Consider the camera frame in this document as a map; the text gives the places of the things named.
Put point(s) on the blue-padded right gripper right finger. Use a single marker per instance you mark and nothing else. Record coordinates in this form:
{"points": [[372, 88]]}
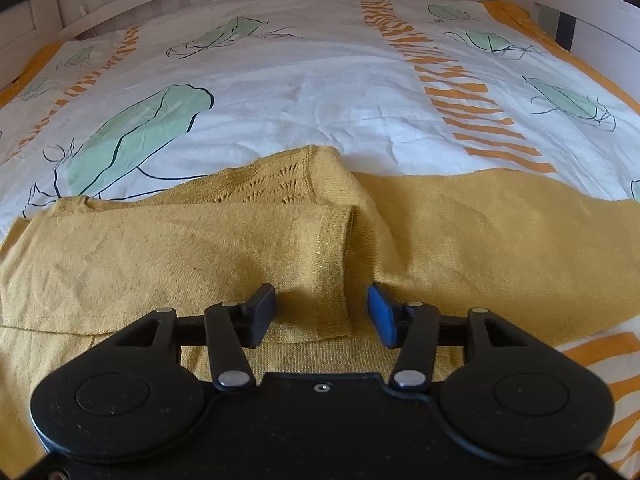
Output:
{"points": [[497, 390]]}

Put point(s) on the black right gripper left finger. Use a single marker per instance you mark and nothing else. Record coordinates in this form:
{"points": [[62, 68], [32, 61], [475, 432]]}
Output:
{"points": [[130, 392]]}

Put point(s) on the mustard yellow knit sweater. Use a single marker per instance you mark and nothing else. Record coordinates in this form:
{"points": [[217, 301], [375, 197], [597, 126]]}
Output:
{"points": [[561, 265]]}

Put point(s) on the white leaf-print duvet cover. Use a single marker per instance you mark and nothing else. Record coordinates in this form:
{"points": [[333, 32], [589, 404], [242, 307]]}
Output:
{"points": [[398, 89]]}

